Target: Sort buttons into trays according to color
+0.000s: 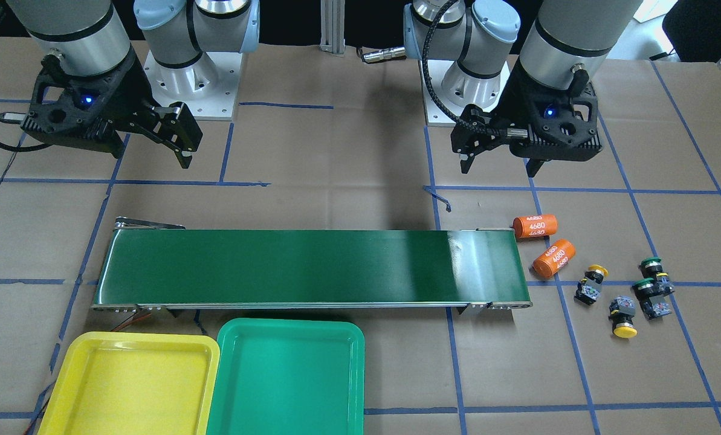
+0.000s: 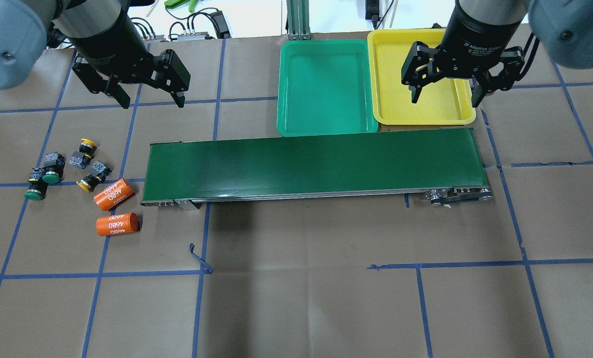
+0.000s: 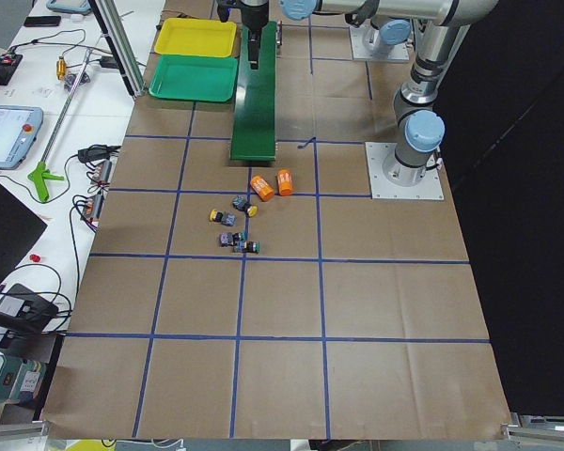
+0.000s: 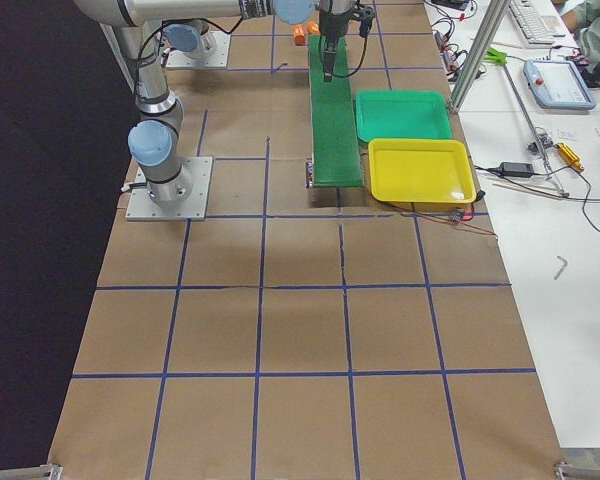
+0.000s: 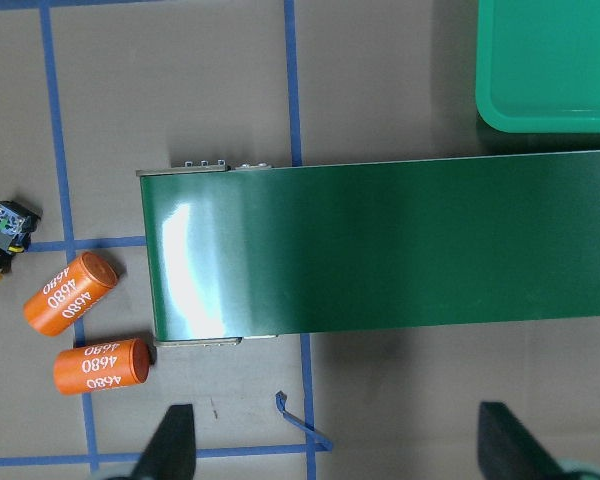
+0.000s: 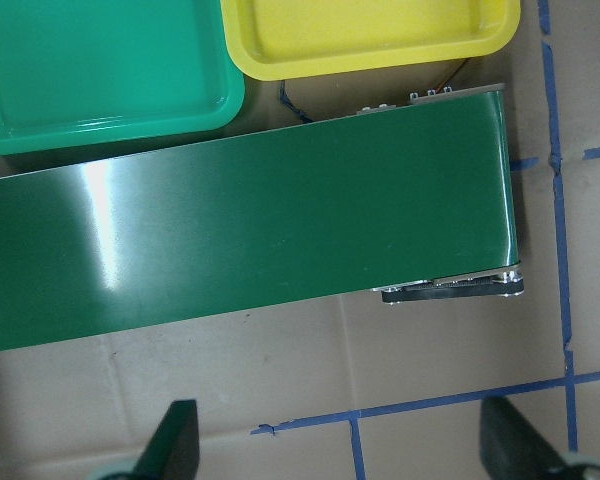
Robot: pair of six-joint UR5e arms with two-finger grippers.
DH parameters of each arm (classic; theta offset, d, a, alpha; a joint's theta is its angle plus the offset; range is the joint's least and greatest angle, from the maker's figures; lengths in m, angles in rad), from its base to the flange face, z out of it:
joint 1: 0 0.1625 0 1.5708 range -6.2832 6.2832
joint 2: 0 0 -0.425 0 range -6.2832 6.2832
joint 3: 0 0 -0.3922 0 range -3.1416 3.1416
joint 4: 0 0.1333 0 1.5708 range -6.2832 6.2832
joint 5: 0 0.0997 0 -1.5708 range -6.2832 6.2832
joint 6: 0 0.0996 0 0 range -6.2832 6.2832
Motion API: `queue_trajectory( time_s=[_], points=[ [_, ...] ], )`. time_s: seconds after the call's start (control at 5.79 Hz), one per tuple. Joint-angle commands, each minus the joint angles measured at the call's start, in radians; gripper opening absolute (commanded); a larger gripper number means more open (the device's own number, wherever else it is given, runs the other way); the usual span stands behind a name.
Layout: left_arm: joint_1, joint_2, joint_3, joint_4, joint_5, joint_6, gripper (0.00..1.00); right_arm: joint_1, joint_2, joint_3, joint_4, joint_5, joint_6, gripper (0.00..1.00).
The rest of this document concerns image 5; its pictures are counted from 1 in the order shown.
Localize green plastic tray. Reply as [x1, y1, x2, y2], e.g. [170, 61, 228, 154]
[475, 1, 600, 134]

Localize green conveyor belt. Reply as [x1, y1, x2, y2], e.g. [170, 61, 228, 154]
[139, 151, 600, 344]

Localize loose blue tape strip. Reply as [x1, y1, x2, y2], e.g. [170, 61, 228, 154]
[275, 391, 333, 452]

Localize yellow push button switch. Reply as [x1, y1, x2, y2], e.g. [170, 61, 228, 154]
[0, 200, 41, 281]

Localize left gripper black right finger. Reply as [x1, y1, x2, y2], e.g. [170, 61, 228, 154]
[478, 401, 565, 479]

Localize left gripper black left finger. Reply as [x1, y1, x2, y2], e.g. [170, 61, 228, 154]
[130, 404, 197, 480]

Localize orange 4680 cylinder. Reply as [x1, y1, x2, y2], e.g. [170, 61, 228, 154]
[53, 338, 151, 395]
[23, 251, 118, 336]

